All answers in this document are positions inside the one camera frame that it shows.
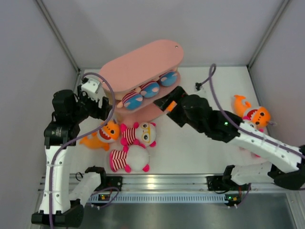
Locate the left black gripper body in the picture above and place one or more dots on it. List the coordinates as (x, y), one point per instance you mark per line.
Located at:
(81, 113)

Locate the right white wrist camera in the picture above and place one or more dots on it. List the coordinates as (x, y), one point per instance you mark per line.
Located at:
(199, 87)

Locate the orange shark plush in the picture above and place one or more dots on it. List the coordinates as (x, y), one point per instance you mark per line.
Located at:
(171, 106)
(103, 137)
(258, 115)

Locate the white glasses plush face up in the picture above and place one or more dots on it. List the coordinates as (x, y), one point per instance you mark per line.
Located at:
(142, 134)

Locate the aluminium front rail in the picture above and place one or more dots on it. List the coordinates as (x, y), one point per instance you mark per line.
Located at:
(172, 182)

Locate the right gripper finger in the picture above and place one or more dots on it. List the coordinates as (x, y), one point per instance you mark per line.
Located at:
(172, 98)
(178, 116)

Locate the boy doll plush large head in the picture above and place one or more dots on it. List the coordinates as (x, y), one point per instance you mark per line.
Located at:
(130, 101)

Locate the white slotted cable duct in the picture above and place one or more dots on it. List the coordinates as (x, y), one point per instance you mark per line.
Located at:
(159, 198)

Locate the white plush face down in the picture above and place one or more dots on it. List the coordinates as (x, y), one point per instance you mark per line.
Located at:
(134, 158)

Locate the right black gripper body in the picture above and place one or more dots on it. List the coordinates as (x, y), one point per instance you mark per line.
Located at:
(195, 124)

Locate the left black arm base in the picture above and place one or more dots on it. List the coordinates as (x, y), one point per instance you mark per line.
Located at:
(112, 182)

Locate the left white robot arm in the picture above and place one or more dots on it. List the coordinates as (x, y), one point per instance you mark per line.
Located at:
(60, 207)

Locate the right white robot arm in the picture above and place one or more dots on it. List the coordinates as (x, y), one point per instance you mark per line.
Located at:
(284, 165)

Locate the boy doll plush shelf right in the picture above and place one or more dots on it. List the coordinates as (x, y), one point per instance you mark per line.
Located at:
(168, 79)

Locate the pink three-tier shelf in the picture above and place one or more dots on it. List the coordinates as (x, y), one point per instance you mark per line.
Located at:
(147, 63)

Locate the orange shark plush in shelf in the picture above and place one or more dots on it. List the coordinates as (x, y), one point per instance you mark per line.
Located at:
(171, 106)

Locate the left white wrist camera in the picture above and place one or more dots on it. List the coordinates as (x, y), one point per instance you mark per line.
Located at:
(91, 88)

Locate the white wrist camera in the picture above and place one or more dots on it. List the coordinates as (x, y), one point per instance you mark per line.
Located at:
(91, 88)
(199, 87)

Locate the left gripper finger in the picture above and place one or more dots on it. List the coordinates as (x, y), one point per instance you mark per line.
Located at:
(94, 111)
(106, 108)

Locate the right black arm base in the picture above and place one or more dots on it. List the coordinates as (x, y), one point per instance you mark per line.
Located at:
(221, 184)

